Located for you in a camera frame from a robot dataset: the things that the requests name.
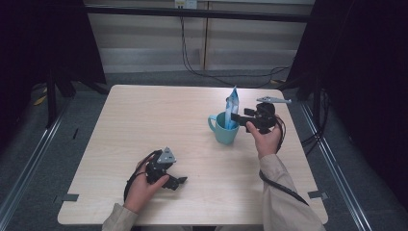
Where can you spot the person's right hand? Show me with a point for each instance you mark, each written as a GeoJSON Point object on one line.
{"type": "Point", "coordinates": [267, 142]}

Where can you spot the white wall socket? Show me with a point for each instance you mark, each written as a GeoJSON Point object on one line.
{"type": "Point", "coordinates": [186, 4]}

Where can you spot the metal floor rail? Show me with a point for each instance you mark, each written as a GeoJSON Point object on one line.
{"type": "Point", "coordinates": [30, 162]}
{"type": "Point", "coordinates": [336, 173]}

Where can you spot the black horizontal bar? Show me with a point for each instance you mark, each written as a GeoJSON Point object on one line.
{"type": "Point", "coordinates": [144, 12]}

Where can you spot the small black floor tape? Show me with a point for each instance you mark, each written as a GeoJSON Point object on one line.
{"type": "Point", "coordinates": [75, 133]}

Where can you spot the person's left hand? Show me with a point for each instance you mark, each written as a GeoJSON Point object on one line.
{"type": "Point", "coordinates": [141, 192]}

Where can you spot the dark curtain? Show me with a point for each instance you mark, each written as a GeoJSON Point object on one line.
{"type": "Point", "coordinates": [41, 41]}
{"type": "Point", "coordinates": [362, 80]}

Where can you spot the teal mug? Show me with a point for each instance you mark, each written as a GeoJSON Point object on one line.
{"type": "Point", "coordinates": [224, 134]}

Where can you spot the blue and white toothpaste tube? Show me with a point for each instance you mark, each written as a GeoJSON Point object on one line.
{"type": "Point", "coordinates": [232, 102]}

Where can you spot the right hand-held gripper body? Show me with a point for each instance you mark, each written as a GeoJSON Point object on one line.
{"type": "Point", "coordinates": [266, 117]}

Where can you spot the black metal stand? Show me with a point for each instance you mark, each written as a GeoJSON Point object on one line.
{"type": "Point", "coordinates": [317, 102]}
{"type": "Point", "coordinates": [50, 99]}

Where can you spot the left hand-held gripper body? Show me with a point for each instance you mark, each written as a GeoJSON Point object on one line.
{"type": "Point", "coordinates": [162, 165]}

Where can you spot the yellow floor tape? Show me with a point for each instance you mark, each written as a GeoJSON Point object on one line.
{"type": "Point", "coordinates": [40, 100]}

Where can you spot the grey tape strip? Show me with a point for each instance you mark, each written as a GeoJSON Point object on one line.
{"type": "Point", "coordinates": [317, 194]}
{"type": "Point", "coordinates": [70, 197]}

